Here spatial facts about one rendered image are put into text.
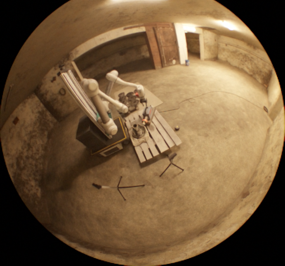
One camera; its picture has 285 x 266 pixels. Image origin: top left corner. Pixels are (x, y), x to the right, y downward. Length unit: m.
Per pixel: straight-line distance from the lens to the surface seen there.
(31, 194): 4.90
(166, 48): 5.77
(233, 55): 10.78
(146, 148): 1.59
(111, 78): 1.41
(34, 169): 5.03
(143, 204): 1.67
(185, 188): 1.61
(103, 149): 1.77
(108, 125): 1.10
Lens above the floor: 1.57
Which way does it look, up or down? 48 degrees down
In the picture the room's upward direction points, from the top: 22 degrees counter-clockwise
